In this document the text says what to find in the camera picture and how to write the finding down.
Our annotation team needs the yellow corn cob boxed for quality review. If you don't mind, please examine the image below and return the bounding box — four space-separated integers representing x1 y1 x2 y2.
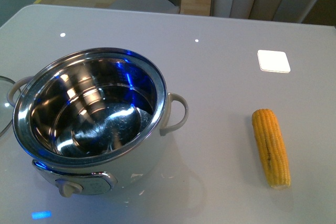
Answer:
251 109 291 190

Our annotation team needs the glass pot lid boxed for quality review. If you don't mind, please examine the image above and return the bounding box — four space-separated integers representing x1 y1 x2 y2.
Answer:
0 76 15 136

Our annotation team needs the white electric cooking pot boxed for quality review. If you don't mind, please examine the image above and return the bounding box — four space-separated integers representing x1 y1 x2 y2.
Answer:
7 48 189 197

